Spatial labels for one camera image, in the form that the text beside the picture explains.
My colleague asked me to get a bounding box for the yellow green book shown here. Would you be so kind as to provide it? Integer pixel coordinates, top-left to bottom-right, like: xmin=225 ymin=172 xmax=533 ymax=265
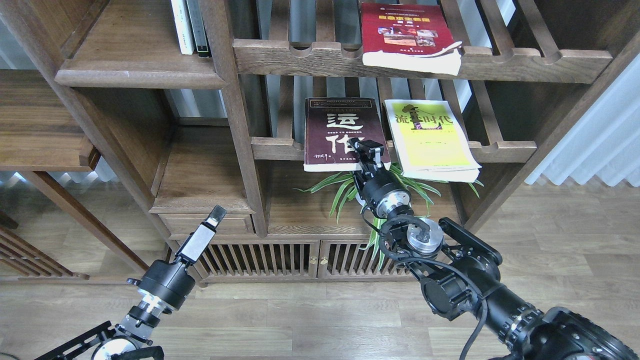
xmin=384 ymin=99 xmax=481 ymax=183

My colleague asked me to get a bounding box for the wooden side table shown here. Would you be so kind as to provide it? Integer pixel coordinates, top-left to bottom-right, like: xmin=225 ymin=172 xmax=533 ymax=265
xmin=0 ymin=69 xmax=148 ymax=272

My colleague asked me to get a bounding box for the red book on top shelf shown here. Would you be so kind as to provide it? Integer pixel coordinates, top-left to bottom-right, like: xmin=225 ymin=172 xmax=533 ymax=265
xmin=359 ymin=2 xmax=462 ymax=76

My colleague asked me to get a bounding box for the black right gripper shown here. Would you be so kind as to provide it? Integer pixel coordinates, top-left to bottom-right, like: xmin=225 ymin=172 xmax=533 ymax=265
xmin=349 ymin=137 xmax=412 ymax=219

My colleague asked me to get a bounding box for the dark wooden bookshelf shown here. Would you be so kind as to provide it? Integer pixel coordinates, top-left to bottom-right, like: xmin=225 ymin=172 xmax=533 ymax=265
xmin=1 ymin=0 xmax=639 ymax=282

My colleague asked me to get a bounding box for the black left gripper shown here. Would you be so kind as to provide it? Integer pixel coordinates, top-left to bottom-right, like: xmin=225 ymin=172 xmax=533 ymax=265
xmin=137 ymin=205 xmax=227 ymax=310

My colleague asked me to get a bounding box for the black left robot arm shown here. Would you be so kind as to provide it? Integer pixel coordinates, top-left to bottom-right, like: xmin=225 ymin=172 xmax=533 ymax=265
xmin=39 ymin=205 xmax=227 ymax=360

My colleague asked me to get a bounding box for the white curtain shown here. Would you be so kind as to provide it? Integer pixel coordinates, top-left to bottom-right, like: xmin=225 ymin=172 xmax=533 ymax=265
xmin=525 ymin=55 xmax=640 ymax=187

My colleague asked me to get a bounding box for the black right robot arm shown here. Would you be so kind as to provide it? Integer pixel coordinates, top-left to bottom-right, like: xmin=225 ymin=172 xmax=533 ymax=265
xmin=349 ymin=137 xmax=638 ymax=360

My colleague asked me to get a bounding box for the dark grey upright book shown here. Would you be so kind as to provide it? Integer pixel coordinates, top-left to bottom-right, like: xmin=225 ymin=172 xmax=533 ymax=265
xmin=186 ymin=0 xmax=211 ymax=58

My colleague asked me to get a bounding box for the green spider plant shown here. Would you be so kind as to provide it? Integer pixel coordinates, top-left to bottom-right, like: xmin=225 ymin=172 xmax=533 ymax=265
xmin=295 ymin=162 xmax=484 ymax=271

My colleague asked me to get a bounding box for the white upright book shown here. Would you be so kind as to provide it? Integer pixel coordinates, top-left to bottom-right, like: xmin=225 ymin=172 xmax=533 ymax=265
xmin=170 ymin=0 xmax=195 ymax=55

